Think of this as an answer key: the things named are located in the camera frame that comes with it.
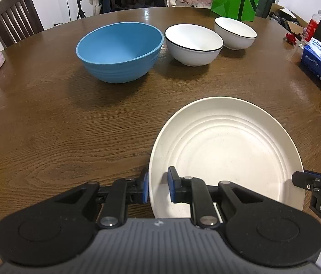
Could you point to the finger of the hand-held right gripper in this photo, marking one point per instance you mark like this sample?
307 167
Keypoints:
303 179

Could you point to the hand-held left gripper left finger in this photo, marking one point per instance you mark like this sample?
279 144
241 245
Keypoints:
144 188

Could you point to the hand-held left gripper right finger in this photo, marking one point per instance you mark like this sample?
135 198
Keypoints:
172 185

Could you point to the cream plate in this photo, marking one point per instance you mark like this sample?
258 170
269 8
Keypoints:
229 148

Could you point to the white bowl black rim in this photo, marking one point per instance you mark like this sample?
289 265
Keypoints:
234 34
194 45

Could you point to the blue bowl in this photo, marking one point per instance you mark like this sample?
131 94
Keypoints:
117 48

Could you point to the small red flower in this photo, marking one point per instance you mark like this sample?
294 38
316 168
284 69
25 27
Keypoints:
290 38

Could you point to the clear bottle red label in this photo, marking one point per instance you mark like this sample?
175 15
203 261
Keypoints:
311 28

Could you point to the open cardboard box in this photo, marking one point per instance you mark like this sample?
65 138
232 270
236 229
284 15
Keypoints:
287 17

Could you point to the dark clothes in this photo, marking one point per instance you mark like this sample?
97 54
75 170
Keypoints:
149 1

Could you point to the dark wooden chair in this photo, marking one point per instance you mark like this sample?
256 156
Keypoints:
15 17

